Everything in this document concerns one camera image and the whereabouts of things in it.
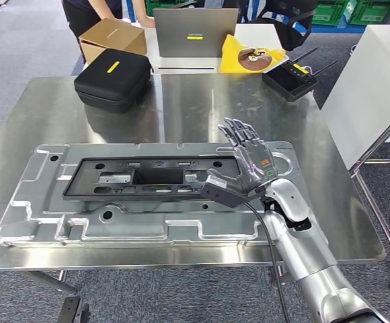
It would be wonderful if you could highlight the silver metal panel part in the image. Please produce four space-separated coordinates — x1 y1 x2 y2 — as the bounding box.
0 141 330 249

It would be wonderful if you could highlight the black zip case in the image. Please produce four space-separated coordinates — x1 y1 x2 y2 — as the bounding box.
73 48 152 114

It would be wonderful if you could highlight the black remote controller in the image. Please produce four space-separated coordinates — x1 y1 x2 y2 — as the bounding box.
262 46 339 104

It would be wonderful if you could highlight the grey laptop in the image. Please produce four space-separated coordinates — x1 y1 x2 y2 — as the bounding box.
153 7 240 59

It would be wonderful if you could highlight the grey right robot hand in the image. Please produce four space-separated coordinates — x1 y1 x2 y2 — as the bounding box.
207 117 279 197

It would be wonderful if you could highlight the person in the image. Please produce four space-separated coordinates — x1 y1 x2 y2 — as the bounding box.
61 0 156 61

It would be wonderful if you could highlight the black plastic bracket part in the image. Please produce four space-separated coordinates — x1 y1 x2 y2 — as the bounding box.
63 155 250 201

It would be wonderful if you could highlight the yellow bag with brown bear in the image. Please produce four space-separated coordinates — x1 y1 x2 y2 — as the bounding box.
218 34 288 75

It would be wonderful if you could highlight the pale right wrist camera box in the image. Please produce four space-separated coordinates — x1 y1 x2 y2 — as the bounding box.
200 174 266 209

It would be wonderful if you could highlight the black robot foot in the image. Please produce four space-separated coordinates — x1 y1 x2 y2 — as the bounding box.
57 295 91 323

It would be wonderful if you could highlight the black office chair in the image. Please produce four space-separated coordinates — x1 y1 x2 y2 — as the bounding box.
252 0 318 52

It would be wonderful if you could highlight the brown cardboard box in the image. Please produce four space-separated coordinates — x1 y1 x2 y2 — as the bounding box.
79 17 148 65

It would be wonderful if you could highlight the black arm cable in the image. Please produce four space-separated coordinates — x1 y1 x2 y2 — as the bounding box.
245 203 291 323

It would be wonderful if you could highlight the stainless steel workbench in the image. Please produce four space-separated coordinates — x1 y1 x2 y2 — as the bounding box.
348 102 390 295
0 73 387 295

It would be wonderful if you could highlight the white cabinet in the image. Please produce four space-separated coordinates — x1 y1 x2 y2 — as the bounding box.
321 24 390 171

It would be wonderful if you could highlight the green plastic crate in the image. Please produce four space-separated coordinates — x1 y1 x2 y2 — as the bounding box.
348 0 390 26
311 0 350 27
146 0 198 11

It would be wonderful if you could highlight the blue storage rack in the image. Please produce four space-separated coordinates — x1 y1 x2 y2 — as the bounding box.
124 0 390 36

